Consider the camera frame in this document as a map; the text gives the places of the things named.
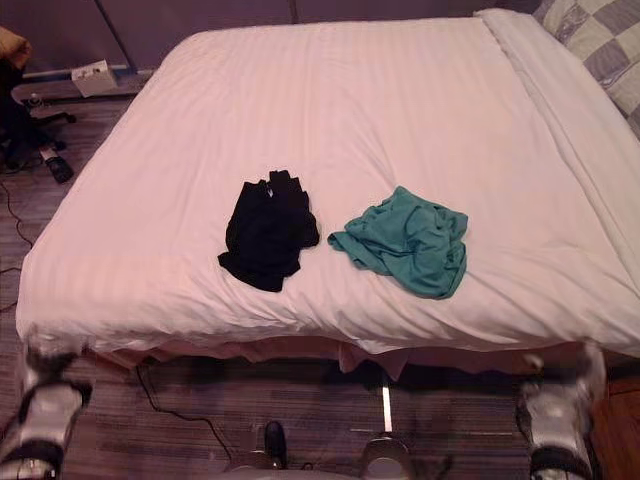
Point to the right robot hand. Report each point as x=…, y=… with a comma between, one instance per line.
x=570, y=367

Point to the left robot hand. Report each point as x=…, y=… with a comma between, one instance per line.
x=52, y=357

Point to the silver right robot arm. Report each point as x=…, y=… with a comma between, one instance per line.
x=555, y=430

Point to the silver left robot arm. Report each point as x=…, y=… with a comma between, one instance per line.
x=37, y=430

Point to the metal bed leg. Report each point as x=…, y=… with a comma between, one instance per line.
x=385, y=407

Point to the pink bed skirt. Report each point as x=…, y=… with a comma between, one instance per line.
x=370, y=357

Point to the teal crumpled cloth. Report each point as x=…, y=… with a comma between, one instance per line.
x=405, y=245

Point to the white bed sheet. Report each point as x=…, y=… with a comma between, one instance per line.
x=575, y=125

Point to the black crumpled cloth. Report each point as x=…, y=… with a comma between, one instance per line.
x=270, y=235

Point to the brown wooden cabinet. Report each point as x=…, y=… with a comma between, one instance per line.
x=620, y=425

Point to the silver right robot leg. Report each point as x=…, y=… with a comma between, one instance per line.
x=385, y=455

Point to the dark left robot foot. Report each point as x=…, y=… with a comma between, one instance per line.
x=275, y=442

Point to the black office chair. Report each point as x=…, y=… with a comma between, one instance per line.
x=22, y=120

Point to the white cardboard box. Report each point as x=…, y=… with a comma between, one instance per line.
x=92, y=77

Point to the orange brown cushion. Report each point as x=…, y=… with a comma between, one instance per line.
x=14, y=46

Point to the grey white checkered pillow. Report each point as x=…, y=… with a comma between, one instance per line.
x=600, y=45

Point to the white striped duvet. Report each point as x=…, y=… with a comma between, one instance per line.
x=350, y=125

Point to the grey metal pole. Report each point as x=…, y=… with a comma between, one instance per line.
x=114, y=32

